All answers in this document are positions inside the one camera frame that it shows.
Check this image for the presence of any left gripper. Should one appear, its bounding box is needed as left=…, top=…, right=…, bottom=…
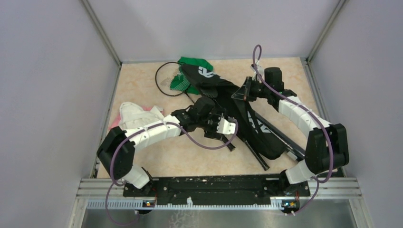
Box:
left=197, top=107, right=227, bottom=140

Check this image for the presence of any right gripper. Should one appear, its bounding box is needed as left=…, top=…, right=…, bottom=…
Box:
left=231, top=77, right=270, bottom=102

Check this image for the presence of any black racket bag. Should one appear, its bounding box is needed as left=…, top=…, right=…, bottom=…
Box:
left=181, top=64, right=286, bottom=160

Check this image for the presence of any badminton racket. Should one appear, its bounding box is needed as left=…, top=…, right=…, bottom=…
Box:
left=154, top=62, right=237, bottom=152
left=201, top=86, right=271, bottom=171

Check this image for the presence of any black shuttlecock tube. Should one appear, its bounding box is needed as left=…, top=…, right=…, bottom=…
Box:
left=255, top=112, right=305, bottom=161

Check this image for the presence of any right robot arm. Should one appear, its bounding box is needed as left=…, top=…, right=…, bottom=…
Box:
left=232, top=64, right=349, bottom=196

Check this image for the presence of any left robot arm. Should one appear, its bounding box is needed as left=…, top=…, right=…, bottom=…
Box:
left=96, top=97, right=239, bottom=196

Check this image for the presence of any green cloth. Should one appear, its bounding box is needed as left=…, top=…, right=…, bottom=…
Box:
left=178, top=57, right=214, bottom=95

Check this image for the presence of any white towel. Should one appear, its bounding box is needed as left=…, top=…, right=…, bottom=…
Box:
left=118, top=102, right=164, bottom=130

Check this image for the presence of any pink cloth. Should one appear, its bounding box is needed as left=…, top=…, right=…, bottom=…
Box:
left=108, top=102, right=154, bottom=130

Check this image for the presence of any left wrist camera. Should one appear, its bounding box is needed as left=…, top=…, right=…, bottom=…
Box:
left=217, top=117, right=238, bottom=134

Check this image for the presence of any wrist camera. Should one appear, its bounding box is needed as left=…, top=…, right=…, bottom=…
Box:
left=250, top=64, right=264, bottom=80
left=217, top=117, right=238, bottom=134

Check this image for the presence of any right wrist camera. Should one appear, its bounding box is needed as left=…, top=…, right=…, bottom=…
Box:
left=250, top=64, right=264, bottom=80

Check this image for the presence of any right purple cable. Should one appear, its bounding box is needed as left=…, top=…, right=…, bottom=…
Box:
left=252, top=44, right=335, bottom=216

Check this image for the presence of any purple cable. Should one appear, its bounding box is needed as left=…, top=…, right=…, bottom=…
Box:
left=252, top=44, right=335, bottom=216
left=105, top=118, right=239, bottom=227

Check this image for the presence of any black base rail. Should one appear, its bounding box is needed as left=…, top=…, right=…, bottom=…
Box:
left=123, top=174, right=310, bottom=209

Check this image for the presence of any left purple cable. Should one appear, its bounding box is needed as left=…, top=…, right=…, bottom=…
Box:
left=105, top=118, right=239, bottom=227

